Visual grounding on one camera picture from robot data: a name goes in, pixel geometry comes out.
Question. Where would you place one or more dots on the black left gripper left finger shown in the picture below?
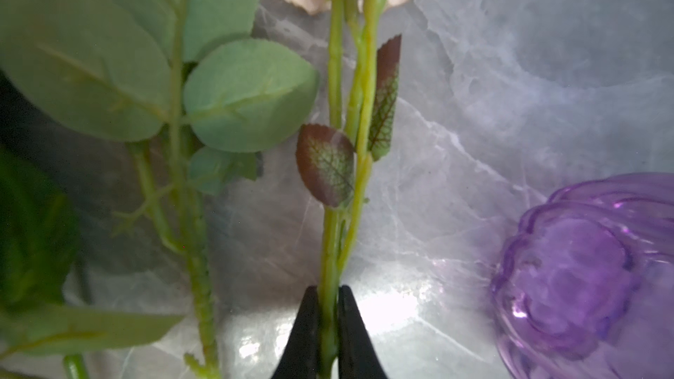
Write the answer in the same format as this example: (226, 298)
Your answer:
(300, 359)

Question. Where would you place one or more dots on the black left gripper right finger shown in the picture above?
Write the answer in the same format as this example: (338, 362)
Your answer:
(357, 358)

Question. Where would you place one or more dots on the purple blue glass vase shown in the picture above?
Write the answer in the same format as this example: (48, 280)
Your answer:
(584, 289)

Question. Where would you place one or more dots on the green leafy flower stem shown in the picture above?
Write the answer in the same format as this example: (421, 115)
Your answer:
(192, 96)

